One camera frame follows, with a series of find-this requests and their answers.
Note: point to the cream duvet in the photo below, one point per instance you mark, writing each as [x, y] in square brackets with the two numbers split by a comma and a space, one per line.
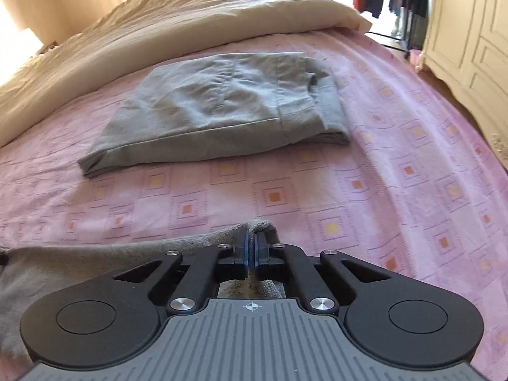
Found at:
[158, 20]

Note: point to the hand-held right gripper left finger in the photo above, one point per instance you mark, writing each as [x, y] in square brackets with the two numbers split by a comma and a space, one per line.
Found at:
[243, 254]

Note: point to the black clothes rack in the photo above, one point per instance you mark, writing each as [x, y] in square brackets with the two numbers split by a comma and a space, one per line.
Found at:
[412, 31]

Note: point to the white wardrobe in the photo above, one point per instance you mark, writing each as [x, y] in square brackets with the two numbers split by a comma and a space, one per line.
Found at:
[476, 47]

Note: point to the speckled grey pants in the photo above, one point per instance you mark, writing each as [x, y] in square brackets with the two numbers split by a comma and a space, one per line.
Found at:
[79, 264]

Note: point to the folded plain grey pants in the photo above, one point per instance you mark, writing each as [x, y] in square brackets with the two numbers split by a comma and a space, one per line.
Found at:
[206, 111]

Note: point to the pink patterned bedspread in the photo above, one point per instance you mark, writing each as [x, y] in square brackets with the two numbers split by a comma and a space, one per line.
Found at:
[357, 186]

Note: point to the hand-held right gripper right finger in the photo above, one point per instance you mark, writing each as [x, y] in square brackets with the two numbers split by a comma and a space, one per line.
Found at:
[257, 254]

